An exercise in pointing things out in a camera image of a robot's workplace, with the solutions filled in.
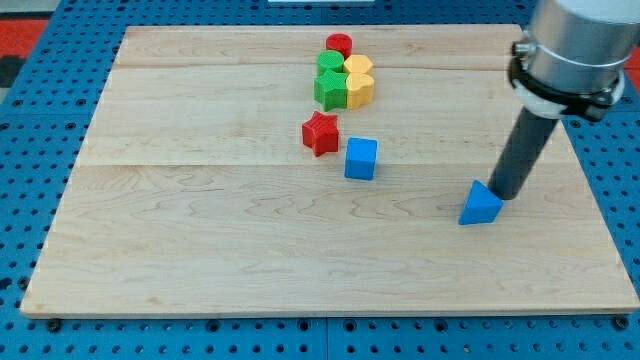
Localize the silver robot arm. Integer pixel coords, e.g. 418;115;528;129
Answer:
509;0;639;122

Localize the blue cube block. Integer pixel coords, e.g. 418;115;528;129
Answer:
344;137;378;180

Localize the blue triangle block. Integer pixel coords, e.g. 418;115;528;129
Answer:
458;180;504;225

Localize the wooden board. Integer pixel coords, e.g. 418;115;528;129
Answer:
20;25;639;319

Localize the red star block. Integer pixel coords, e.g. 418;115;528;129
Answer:
301;111;340;157

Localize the green star block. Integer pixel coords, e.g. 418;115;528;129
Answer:
314;70;348;111

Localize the yellow heart block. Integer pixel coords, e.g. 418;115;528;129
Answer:
346;73;375;109

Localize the green cylinder block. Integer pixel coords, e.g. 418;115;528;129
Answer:
316;50;344;76

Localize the yellow hexagon block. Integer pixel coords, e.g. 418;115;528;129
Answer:
343;54;374;75

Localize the red cylinder block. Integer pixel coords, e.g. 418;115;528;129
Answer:
325;33;353;59

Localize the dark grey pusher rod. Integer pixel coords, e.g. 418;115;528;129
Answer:
488;108;558;200

